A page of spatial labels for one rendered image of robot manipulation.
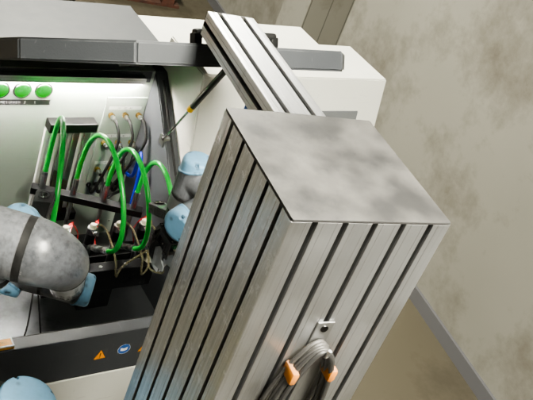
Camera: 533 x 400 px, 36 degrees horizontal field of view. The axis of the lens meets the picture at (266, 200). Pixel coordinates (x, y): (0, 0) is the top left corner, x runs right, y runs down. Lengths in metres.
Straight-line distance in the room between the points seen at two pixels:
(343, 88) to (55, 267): 1.46
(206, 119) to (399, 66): 2.51
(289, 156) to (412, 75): 3.58
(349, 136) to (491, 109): 2.98
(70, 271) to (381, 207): 0.58
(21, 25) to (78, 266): 1.12
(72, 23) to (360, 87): 0.91
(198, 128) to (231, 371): 1.32
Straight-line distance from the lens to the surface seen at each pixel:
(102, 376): 2.44
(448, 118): 4.40
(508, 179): 4.06
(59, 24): 2.50
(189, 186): 1.91
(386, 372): 4.07
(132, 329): 2.34
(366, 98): 2.73
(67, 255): 1.42
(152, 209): 2.08
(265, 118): 1.18
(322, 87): 2.60
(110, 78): 2.41
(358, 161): 1.17
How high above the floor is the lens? 2.57
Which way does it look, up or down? 32 degrees down
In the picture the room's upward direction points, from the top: 22 degrees clockwise
